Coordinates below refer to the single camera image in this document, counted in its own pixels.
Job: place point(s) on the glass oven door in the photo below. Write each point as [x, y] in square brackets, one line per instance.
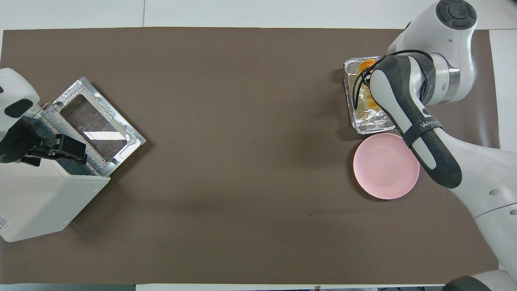
[121, 129]

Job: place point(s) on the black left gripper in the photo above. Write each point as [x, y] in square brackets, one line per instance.
[16, 141]

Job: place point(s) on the cream toaster oven body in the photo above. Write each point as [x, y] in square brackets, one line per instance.
[40, 202]

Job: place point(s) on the yellow twisted bread loaf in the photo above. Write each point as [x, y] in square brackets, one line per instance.
[366, 64]

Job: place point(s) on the pink round plate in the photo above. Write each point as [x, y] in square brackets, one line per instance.
[383, 169]

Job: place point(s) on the brown table mat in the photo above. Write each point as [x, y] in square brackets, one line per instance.
[242, 161]

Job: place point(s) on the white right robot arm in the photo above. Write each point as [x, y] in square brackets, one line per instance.
[456, 72]

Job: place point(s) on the silver aluminium foil tray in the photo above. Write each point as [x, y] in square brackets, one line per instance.
[371, 125]

